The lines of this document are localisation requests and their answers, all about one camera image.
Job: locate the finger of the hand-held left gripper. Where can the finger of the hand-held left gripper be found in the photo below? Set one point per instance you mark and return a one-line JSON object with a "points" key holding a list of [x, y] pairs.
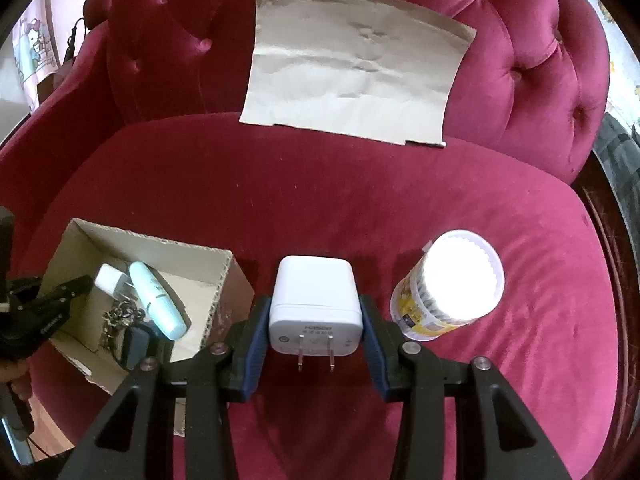
{"points": [[60, 292]]}

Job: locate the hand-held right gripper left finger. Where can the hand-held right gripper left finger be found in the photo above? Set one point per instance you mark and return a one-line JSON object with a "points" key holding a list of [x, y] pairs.
{"points": [[252, 355]]}

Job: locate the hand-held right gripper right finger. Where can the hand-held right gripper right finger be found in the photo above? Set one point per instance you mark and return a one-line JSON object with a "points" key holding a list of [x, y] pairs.
{"points": [[375, 355]]}

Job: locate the small white charger plug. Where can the small white charger plug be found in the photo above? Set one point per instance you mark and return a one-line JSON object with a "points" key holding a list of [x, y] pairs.
{"points": [[109, 280]]}

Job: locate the cardboard box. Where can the cardboard box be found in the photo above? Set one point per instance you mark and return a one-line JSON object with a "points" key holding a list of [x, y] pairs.
{"points": [[220, 290]]}

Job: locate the large white charger plug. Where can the large white charger plug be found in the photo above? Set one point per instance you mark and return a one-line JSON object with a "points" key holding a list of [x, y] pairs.
{"points": [[315, 295]]}

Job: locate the small black plastic case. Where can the small black plastic case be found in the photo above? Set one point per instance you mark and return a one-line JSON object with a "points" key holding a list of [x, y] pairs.
{"points": [[137, 347]]}

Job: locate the light teal tube bottle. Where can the light teal tube bottle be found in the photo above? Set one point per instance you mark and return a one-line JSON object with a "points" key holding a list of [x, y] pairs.
{"points": [[160, 300]]}

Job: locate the person's left hand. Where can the person's left hand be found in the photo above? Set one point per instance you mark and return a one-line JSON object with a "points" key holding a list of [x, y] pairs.
{"points": [[15, 377]]}

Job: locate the white jar yellow label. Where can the white jar yellow label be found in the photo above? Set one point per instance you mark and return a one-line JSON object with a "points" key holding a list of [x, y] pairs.
{"points": [[450, 285]]}

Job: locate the red velvet tufted sofa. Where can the red velvet tufted sofa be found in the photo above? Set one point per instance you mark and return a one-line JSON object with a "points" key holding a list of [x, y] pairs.
{"points": [[350, 195]]}

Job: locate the cartoon cat printed curtain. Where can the cartoon cat printed curtain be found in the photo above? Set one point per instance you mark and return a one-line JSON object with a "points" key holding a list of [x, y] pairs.
{"points": [[37, 50]]}

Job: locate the brown paper sheet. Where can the brown paper sheet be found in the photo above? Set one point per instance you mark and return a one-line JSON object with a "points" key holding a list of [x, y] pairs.
{"points": [[350, 60]]}

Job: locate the grey plaid cloth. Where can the grey plaid cloth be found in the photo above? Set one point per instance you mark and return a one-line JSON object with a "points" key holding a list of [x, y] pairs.
{"points": [[617, 155]]}

